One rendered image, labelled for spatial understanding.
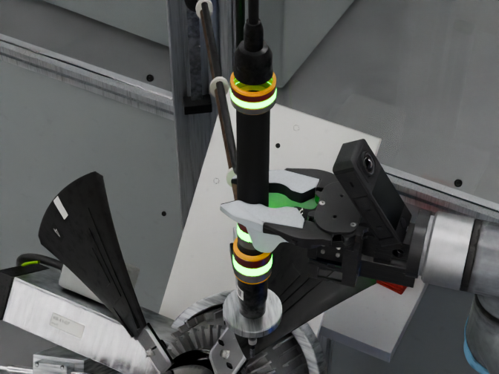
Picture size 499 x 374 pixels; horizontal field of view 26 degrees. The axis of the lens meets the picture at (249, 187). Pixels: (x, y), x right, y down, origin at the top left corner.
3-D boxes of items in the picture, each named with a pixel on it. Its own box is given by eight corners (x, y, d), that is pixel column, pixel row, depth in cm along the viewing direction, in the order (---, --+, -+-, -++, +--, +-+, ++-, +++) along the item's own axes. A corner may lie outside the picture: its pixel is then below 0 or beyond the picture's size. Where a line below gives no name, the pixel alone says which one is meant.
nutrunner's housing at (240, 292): (234, 315, 131) (229, 10, 98) (266, 312, 131) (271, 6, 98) (238, 341, 128) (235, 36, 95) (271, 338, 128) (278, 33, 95)
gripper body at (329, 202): (299, 277, 114) (412, 303, 112) (302, 223, 108) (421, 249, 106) (317, 225, 119) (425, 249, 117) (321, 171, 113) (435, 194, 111)
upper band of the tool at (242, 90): (228, 89, 105) (227, 66, 103) (272, 84, 105) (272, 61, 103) (234, 119, 102) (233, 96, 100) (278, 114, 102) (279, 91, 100)
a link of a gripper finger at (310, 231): (261, 244, 110) (347, 253, 109) (261, 234, 108) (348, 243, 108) (266, 210, 113) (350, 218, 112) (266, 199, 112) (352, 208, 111)
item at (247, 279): (230, 255, 123) (230, 248, 122) (268, 251, 123) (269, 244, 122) (235, 285, 120) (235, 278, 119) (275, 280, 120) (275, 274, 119)
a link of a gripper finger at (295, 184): (232, 210, 119) (309, 237, 116) (230, 172, 114) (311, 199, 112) (243, 191, 121) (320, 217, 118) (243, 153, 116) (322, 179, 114)
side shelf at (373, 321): (269, 211, 223) (269, 200, 221) (434, 271, 212) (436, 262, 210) (214, 292, 208) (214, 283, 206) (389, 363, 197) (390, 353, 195)
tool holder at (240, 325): (217, 281, 131) (214, 228, 124) (274, 274, 132) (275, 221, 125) (226, 341, 125) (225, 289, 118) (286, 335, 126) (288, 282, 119)
